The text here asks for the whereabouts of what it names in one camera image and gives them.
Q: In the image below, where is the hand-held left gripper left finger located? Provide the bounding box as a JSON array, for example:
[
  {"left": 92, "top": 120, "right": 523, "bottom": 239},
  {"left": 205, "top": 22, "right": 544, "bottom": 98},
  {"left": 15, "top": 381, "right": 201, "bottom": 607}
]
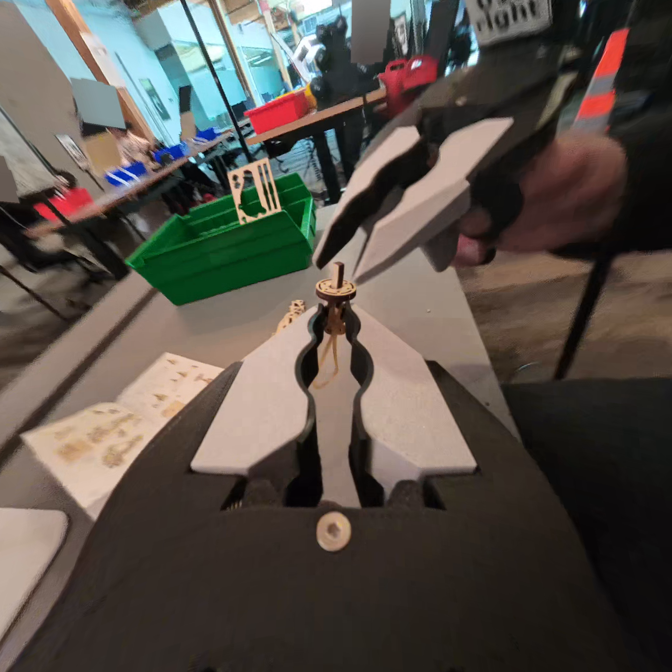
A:
[{"left": 190, "top": 306, "right": 322, "bottom": 499}]

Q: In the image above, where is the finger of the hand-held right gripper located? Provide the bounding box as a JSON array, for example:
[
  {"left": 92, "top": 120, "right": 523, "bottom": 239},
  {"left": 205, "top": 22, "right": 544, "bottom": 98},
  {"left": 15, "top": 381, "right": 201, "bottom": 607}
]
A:
[
  {"left": 312, "top": 125, "right": 424, "bottom": 270},
  {"left": 352, "top": 115, "right": 516, "bottom": 285}
]

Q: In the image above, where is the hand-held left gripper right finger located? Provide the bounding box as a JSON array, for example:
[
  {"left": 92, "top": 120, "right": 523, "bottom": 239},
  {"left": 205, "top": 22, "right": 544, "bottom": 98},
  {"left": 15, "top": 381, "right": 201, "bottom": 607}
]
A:
[{"left": 346, "top": 306, "right": 478, "bottom": 499}]

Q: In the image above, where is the tan rubber band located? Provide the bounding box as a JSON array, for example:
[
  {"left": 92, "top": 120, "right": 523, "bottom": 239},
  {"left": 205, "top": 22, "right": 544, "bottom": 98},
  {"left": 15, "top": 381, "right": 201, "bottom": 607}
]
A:
[{"left": 311, "top": 333, "right": 342, "bottom": 390}]

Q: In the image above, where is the wooden cross-shaped part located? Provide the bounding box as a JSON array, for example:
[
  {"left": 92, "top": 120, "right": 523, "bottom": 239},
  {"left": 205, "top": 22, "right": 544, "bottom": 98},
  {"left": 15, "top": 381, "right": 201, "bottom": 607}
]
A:
[{"left": 321, "top": 261, "right": 349, "bottom": 337}]

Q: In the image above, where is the round wooden wheel disc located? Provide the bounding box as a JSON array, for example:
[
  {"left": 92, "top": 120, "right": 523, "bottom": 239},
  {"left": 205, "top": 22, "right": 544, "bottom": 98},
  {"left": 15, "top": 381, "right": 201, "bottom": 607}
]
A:
[{"left": 315, "top": 278, "right": 358, "bottom": 305}]

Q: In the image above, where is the person's right forearm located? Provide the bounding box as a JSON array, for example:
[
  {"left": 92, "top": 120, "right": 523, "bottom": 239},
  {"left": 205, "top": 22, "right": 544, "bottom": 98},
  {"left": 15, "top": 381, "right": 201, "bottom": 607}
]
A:
[{"left": 577, "top": 0, "right": 672, "bottom": 258}]

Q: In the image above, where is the person's right hand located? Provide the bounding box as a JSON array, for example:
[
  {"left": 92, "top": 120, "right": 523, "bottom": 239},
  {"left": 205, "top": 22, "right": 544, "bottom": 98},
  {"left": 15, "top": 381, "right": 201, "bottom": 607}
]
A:
[{"left": 453, "top": 133, "right": 629, "bottom": 267}]

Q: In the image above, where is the striped orange traffic cone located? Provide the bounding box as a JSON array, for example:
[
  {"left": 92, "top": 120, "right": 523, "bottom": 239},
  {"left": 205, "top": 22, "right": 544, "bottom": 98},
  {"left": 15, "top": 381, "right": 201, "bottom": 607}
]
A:
[{"left": 571, "top": 28, "right": 631, "bottom": 135}]

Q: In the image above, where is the red plastic bin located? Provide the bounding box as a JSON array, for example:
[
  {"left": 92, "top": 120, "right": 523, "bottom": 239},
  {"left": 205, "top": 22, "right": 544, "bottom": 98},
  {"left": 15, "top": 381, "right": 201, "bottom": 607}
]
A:
[
  {"left": 34, "top": 186, "right": 95, "bottom": 221},
  {"left": 244, "top": 89, "right": 312, "bottom": 135}
]

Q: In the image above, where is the black dumbbell rack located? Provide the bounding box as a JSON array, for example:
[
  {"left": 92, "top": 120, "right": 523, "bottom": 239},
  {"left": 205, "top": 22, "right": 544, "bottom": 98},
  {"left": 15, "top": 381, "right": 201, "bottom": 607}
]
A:
[{"left": 307, "top": 16, "right": 363, "bottom": 106}]

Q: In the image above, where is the green plastic bin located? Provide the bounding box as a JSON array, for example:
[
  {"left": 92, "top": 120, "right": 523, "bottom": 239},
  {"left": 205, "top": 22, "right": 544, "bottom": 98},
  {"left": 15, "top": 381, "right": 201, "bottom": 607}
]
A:
[{"left": 125, "top": 172, "right": 318, "bottom": 307}]

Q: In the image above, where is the open instruction booklet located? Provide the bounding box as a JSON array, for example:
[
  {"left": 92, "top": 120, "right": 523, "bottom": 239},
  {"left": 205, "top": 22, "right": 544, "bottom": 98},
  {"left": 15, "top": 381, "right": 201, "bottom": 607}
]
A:
[{"left": 21, "top": 352, "right": 226, "bottom": 522}]

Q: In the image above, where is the black metal pole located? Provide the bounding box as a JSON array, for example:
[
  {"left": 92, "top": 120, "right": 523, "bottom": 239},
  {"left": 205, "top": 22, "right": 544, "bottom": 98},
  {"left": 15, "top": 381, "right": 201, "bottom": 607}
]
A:
[{"left": 553, "top": 247, "right": 616, "bottom": 381}]

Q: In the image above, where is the blue plastic crate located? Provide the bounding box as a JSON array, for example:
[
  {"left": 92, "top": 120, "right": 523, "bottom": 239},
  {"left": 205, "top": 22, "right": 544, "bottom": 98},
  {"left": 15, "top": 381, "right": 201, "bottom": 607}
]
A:
[{"left": 104, "top": 160, "right": 149, "bottom": 188}]

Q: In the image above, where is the background wooden table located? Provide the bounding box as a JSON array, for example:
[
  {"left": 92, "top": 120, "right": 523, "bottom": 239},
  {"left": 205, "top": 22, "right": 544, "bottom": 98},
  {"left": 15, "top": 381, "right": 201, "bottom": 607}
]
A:
[{"left": 23, "top": 134, "right": 237, "bottom": 237}]

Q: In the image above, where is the white mat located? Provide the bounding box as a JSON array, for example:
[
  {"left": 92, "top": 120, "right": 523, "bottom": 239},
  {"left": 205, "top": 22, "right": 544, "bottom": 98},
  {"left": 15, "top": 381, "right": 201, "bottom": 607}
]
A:
[{"left": 0, "top": 507, "right": 70, "bottom": 642}]

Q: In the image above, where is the wooden pillar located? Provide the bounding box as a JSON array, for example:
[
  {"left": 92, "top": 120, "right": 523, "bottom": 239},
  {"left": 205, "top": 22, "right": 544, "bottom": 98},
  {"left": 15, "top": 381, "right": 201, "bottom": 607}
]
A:
[{"left": 44, "top": 0, "right": 154, "bottom": 138}]

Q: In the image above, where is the red container with handle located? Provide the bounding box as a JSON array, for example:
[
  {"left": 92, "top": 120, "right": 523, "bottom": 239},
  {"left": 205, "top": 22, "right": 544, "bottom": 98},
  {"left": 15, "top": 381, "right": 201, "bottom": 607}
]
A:
[{"left": 378, "top": 55, "right": 439, "bottom": 117}]

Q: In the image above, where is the ornate wooden frame part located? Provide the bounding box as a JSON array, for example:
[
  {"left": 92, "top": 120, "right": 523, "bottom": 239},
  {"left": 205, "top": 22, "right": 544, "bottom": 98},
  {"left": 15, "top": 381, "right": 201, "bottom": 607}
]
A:
[{"left": 276, "top": 299, "right": 307, "bottom": 335}]

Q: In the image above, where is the leftover plywood sheet frame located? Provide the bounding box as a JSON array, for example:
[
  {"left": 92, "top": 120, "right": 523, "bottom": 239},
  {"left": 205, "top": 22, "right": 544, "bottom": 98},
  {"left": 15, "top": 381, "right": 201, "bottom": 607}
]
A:
[{"left": 227, "top": 157, "right": 282, "bottom": 226}]

